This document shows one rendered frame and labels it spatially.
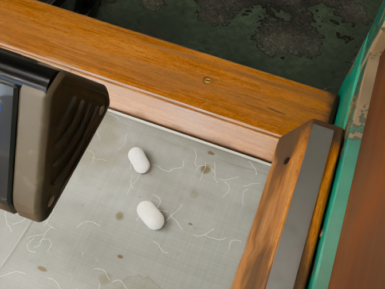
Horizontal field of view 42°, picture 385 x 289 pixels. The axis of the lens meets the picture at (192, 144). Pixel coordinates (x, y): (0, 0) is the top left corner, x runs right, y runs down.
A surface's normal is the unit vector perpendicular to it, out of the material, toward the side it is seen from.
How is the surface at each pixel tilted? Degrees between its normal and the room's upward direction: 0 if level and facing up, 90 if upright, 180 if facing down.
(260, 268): 66
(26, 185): 58
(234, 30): 0
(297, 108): 0
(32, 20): 0
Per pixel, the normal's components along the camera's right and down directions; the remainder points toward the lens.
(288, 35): 0.05, -0.50
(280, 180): -0.85, -0.47
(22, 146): -0.26, 0.41
